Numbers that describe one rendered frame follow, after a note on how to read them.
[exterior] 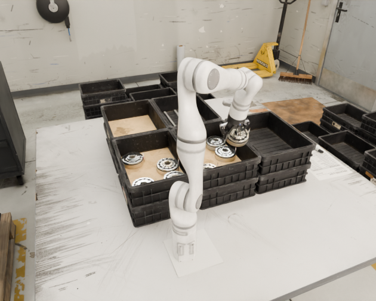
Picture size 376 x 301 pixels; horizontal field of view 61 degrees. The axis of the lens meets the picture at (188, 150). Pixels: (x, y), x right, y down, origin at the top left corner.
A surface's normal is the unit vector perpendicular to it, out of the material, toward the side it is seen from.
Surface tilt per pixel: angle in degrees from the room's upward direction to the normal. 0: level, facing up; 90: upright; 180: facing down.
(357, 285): 0
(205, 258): 1
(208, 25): 90
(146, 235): 0
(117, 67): 90
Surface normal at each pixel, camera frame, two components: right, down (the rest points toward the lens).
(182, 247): 0.18, 0.53
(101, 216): 0.00, -0.84
